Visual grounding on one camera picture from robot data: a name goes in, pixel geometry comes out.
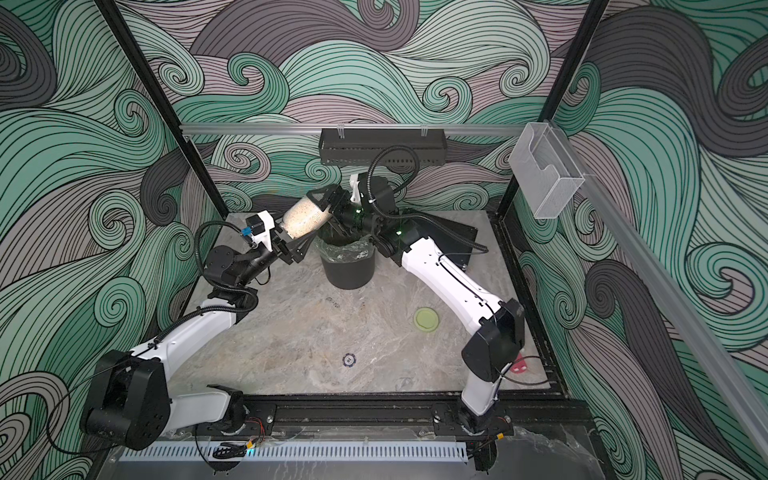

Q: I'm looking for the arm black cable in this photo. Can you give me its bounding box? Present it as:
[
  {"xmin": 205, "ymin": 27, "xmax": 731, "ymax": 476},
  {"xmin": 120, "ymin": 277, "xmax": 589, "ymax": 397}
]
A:
[
  {"xmin": 44, "ymin": 220, "xmax": 259, "ymax": 457},
  {"xmin": 365, "ymin": 145, "xmax": 488, "ymax": 253}
]

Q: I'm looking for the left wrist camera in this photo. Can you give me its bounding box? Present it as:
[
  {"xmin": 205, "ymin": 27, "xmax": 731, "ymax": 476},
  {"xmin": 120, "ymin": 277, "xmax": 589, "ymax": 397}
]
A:
[{"xmin": 241, "ymin": 210, "xmax": 275, "ymax": 251}]

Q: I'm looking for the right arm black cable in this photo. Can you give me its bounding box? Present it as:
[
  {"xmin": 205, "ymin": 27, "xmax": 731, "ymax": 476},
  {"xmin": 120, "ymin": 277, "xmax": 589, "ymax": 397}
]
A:
[{"xmin": 365, "ymin": 145, "xmax": 488, "ymax": 253}]

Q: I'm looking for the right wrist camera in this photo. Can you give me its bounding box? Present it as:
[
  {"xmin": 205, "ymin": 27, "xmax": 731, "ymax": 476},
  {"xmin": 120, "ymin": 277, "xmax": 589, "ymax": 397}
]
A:
[{"xmin": 349, "ymin": 173, "xmax": 368, "ymax": 206}]

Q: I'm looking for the black wall shelf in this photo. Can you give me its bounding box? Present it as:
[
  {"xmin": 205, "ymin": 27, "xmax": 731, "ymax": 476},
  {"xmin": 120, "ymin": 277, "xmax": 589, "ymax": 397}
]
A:
[{"xmin": 318, "ymin": 129, "xmax": 448, "ymax": 166}]

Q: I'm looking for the aluminium right wall rail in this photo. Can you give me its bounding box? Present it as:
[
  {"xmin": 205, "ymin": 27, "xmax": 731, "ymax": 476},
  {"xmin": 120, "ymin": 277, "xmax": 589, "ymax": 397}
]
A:
[{"xmin": 561, "ymin": 120, "xmax": 767, "ymax": 454}]

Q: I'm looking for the clear mesh wall holder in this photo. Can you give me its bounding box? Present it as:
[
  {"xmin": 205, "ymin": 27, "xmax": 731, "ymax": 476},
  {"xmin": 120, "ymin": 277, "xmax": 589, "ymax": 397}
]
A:
[{"xmin": 509, "ymin": 122, "xmax": 584, "ymax": 220}]

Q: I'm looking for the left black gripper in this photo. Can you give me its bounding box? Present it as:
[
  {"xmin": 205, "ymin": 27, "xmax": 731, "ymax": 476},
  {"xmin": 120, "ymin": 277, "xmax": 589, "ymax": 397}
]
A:
[{"xmin": 236, "ymin": 212, "xmax": 312, "ymax": 291}]

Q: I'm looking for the clear green bin liner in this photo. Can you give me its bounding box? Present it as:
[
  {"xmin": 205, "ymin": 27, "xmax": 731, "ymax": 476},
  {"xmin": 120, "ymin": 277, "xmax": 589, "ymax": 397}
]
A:
[{"xmin": 315, "ymin": 231, "xmax": 375, "ymax": 266}]

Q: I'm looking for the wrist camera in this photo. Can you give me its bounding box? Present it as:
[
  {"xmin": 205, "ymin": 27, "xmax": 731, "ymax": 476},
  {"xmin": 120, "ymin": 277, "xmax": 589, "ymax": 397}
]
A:
[
  {"xmin": 349, "ymin": 173, "xmax": 368, "ymax": 206},
  {"xmin": 241, "ymin": 210, "xmax": 275, "ymax": 251}
]

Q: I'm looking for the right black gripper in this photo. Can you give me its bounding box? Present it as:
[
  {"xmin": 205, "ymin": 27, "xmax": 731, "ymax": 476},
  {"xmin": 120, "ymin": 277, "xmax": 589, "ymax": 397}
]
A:
[{"xmin": 311, "ymin": 186, "xmax": 384, "ymax": 240}]

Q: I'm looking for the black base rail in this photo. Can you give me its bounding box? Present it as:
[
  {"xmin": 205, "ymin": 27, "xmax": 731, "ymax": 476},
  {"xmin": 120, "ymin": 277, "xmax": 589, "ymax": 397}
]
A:
[{"xmin": 179, "ymin": 392, "xmax": 595, "ymax": 436}]

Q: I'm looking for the black trash bin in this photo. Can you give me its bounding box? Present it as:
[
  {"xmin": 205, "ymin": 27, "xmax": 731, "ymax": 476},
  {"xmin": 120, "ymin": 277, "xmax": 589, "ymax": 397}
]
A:
[{"xmin": 316, "ymin": 229, "xmax": 376, "ymax": 290}]

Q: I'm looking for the white slotted cable duct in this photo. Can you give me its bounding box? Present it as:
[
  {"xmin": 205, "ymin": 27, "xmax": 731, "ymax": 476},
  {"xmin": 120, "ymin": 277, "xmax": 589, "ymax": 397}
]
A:
[{"xmin": 119, "ymin": 440, "xmax": 469, "ymax": 463}]

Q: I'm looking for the pink white small object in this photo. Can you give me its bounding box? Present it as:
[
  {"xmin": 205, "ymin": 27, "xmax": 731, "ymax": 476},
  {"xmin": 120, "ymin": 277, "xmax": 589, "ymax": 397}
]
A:
[{"xmin": 509, "ymin": 354, "xmax": 528, "ymax": 375}]

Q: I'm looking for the black flat tray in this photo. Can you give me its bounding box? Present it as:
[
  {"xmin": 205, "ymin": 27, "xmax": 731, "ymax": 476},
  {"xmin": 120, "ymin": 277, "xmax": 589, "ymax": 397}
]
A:
[{"xmin": 413, "ymin": 212, "xmax": 484, "ymax": 271}]

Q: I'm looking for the light green jar lid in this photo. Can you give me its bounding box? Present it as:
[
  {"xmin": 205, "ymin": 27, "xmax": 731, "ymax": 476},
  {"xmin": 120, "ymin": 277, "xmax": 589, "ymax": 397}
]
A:
[{"xmin": 413, "ymin": 307, "xmax": 440, "ymax": 333}]

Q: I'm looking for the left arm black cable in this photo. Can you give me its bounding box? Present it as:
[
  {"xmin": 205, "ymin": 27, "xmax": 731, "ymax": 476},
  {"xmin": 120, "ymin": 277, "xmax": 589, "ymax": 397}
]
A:
[{"xmin": 44, "ymin": 220, "xmax": 259, "ymax": 457}]

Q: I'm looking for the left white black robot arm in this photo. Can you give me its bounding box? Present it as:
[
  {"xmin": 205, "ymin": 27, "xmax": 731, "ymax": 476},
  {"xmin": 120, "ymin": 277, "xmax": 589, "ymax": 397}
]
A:
[{"xmin": 79, "ymin": 212, "xmax": 328, "ymax": 450}]

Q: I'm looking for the aluminium wall rail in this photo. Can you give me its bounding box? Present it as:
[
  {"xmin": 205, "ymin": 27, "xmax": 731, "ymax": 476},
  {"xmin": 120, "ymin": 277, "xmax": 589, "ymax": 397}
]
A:
[
  {"xmin": 561, "ymin": 120, "xmax": 767, "ymax": 454},
  {"xmin": 180, "ymin": 122, "xmax": 525, "ymax": 137}
]

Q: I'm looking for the aluminium back wall rail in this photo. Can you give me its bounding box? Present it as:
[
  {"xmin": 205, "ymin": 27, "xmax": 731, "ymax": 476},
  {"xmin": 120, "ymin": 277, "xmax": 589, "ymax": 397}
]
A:
[{"xmin": 180, "ymin": 122, "xmax": 525, "ymax": 137}]

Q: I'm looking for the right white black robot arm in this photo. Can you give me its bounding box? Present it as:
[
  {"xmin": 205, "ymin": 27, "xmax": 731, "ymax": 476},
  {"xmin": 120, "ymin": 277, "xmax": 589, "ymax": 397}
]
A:
[{"xmin": 306, "ymin": 176, "xmax": 525, "ymax": 435}]

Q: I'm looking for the clear oatmeal jar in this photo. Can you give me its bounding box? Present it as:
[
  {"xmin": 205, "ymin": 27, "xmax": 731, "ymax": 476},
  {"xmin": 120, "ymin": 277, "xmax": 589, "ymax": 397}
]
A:
[{"xmin": 280, "ymin": 196, "xmax": 331, "ymax": 235}]

